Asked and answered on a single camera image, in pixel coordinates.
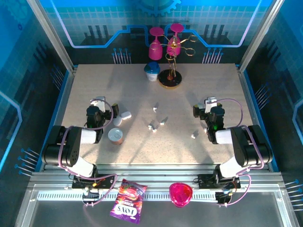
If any metal tin can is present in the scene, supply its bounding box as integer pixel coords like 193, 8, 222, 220
107, 127, 125, 145

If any gold stand with pink glasses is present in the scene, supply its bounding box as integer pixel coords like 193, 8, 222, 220
158, 34, 198, 89

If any white cup with blue lid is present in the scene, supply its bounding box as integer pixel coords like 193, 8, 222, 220
143, 61, 160, 82

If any pink wine glass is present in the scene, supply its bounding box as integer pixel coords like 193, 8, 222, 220
148, 26, 164, 61
166, 23, 185, 56

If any small black connector module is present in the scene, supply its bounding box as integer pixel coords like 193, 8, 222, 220
215, 190, 232, 205
82, 186, 100, 202

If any pink plastic bowl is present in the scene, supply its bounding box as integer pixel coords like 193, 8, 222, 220
169, 182, 194, 208

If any purple candy bag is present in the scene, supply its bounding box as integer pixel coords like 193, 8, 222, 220
109, 179, 148, 224

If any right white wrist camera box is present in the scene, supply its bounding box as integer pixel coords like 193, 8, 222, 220
204, 96, 217, 113

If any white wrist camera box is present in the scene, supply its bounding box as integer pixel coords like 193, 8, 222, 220
204, 96, 217, 113
89, 96, 106, 113

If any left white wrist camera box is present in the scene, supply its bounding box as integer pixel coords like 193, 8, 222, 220
89, 96, 106, 113

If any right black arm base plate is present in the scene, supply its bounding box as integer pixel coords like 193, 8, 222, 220
197, 174, 241, 190

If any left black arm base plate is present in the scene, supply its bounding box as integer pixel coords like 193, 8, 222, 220
71, 174, 117, 190

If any aluminium rail beam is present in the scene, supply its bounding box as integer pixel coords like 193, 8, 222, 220
28, 163, 285, 192

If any white slotted cable duct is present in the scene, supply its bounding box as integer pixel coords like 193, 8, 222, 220
37, 192, 218, 201

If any aluminium frame post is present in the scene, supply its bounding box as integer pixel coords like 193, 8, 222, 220
237, 0, 285, 73
25, 0, 79, 74

